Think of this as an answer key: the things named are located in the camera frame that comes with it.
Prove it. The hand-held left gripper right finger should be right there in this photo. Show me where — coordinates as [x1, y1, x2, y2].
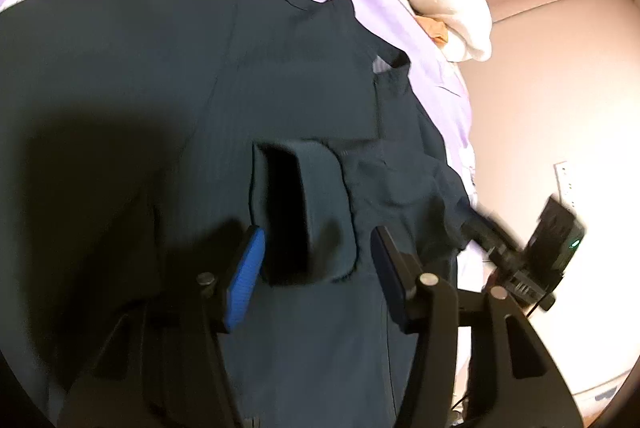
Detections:
[371, 225, 584, 428]

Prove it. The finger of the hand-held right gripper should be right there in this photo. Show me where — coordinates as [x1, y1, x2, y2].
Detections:
[462, 207, 527, 259]

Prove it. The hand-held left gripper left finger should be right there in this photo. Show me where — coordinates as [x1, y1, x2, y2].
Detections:
[57, 225, 266, 428]

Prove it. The dark teal garment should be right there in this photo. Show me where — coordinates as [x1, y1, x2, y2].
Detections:
[0, 0, 493, 428]

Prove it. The white wall outlet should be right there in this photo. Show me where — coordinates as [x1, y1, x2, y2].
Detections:
[553, 161, 577, 210]

